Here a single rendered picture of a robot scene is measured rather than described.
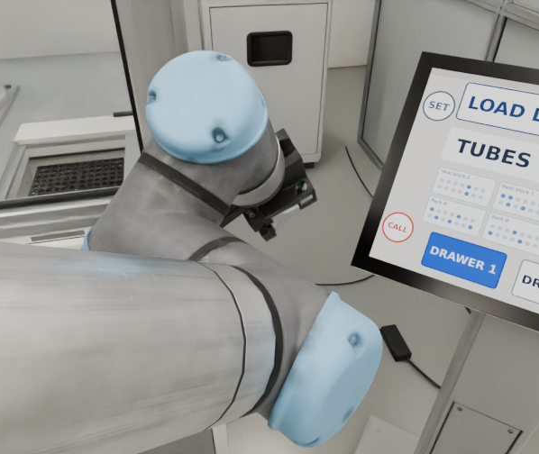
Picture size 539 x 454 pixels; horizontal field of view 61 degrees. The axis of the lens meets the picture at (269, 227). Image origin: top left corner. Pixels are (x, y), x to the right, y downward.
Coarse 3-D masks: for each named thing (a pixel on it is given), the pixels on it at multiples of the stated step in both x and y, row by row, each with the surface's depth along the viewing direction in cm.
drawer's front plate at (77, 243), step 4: (64, 240) 73; (68, 240) 73; (72, 240) 73; (76, 240) 73; (80, 240) 73; (32, 244) 72; (36, 244) 72; (40, 244) 72; (44, 244) 72; (48, 244) 72; (52, 244) 72; (56, 244) 72; (60, 244) 72; (64, 244) 72; (68, 244) 72; (72, 244) 72; (76, 244) 72; (80, 244) 72; (68, 248) 72; (72, 248) 72; (76, 248) 72; (80, 248) 73
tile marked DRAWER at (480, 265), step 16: (432, 240) 60; (448, 240) 59; (432, 256) 60; (448, 256) 59; (464, 256) 58; (480, 256) 57; (496, 256) 57; (448, 272) 59; (464, 272) 58; (480, 272) 57; (496, 272) 57; (496, 288) 56
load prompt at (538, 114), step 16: (464, 96) 60; (480, 96) 59; (496, 96) 58; (512, 96) 58; (528, 96) 57; (464, 112) 60; (480, 112) 59; (496, 112) 58; (512, 112) 58; (528, 112) 57; (512, 128) 57; (528, 128) 57
